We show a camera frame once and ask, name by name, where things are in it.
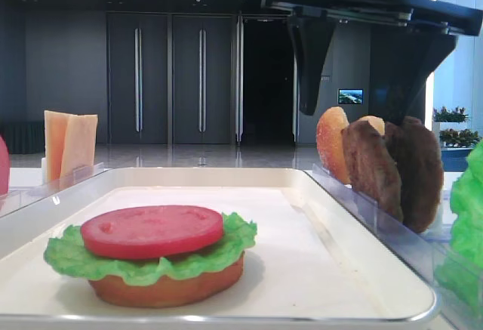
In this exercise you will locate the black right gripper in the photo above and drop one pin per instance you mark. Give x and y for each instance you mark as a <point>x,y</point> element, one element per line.
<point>426,35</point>

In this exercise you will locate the brown meat patty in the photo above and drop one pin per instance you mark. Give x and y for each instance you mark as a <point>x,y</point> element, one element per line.
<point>417,154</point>
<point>371,168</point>

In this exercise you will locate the outer bread slice right rack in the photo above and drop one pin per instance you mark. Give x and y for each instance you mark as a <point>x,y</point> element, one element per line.
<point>376,122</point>

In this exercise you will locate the bread slice rack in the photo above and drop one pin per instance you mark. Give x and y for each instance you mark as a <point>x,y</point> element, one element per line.
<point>376,122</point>
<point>329,142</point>

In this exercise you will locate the inner bread slice right rack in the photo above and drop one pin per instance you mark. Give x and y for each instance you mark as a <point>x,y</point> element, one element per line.
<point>329,142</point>

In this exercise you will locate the green lettuce leaf standing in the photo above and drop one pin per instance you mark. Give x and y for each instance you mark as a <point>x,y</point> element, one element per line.
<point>464,228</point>

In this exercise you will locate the red tomato slice on burger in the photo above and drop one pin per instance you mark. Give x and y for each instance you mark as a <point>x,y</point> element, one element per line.
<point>149,232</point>

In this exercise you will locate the orange cheese slice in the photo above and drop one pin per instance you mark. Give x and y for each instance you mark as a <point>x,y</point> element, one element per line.
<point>55,132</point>

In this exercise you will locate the green lettuce on burger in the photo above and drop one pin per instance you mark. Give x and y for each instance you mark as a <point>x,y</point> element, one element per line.
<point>68,256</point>

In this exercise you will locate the red tomato slice standing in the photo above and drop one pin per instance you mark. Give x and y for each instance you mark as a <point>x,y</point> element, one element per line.
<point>4,167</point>

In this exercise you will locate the flower planter background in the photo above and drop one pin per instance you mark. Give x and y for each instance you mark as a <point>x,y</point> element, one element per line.
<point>452,129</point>

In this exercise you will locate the cream rectangular tray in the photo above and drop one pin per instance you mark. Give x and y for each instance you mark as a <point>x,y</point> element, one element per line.
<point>309,264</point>

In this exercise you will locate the bottom bun on tray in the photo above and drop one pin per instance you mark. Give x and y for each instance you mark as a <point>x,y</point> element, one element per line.
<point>168,292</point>

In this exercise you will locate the wall display screen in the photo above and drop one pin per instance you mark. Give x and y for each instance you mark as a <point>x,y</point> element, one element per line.
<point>350,96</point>

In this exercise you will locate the clear right rail strip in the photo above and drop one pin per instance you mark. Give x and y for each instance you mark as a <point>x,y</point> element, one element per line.
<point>422,253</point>

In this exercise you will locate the clear rail strip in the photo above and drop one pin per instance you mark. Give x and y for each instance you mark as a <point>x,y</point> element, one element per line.
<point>422,253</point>
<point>30,187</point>

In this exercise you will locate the clear left rail strip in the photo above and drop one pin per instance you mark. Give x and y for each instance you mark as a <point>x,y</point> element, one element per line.
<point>30,187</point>

